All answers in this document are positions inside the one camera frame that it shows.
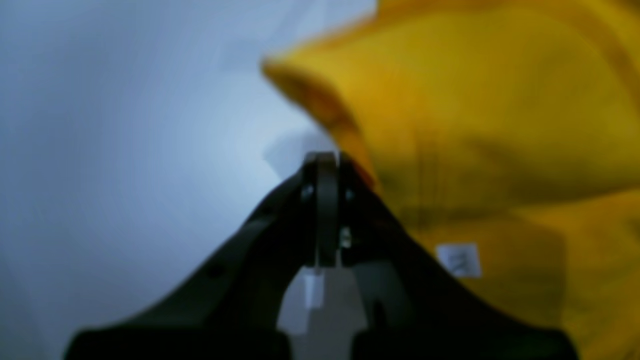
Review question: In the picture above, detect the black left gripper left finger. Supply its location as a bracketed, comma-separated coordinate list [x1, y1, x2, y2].
[64, 152, 321, 360]

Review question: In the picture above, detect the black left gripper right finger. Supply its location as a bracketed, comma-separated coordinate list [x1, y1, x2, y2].
[338, 152, 579, 360]

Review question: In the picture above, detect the yellow T-shirt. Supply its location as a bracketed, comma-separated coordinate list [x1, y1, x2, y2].
[262, 0, 640, 360]

